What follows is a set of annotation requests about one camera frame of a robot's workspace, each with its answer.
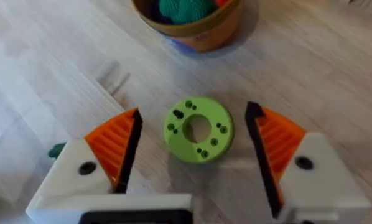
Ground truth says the brown tub with toys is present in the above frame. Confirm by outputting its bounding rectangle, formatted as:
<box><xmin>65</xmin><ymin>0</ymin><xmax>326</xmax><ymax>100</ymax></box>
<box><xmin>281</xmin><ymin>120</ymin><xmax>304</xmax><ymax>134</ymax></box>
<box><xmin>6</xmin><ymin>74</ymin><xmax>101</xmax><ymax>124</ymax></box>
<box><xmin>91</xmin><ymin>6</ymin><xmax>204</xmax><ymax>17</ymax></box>
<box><xmin>131</xmin><ymin>0</ymin><xmax>245</xmax><ymax>54</ymax></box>

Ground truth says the green disc with holes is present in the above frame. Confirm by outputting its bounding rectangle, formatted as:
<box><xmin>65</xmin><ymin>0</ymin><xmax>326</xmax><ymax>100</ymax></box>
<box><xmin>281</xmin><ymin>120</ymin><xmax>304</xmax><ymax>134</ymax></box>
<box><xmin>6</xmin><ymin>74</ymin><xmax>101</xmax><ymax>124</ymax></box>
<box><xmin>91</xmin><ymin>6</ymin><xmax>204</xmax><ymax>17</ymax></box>
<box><xmin>163</xmin><ymin>96</ymin><xmax>235</xmax><ymax>165</ymax></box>

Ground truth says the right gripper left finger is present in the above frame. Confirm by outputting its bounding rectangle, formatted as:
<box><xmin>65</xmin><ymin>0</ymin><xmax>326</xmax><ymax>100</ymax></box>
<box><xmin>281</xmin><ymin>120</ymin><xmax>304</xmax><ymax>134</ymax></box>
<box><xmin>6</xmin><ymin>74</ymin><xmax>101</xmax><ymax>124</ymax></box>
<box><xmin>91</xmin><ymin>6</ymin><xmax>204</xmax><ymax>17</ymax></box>
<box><xmin>26</xmin><ymin>107</ymin><xmax>144</xmax><ymax>200</ymax></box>

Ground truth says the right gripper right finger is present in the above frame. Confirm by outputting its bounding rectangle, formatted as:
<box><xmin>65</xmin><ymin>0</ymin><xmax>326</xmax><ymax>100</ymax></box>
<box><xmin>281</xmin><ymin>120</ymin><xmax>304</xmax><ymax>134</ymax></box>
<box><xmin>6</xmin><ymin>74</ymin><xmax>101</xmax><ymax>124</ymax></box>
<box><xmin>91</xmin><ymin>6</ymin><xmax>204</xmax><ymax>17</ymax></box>
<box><xmin>244</xmin><ymin>101</ymin><xmax>372</xmax><ymax>224</ymax></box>

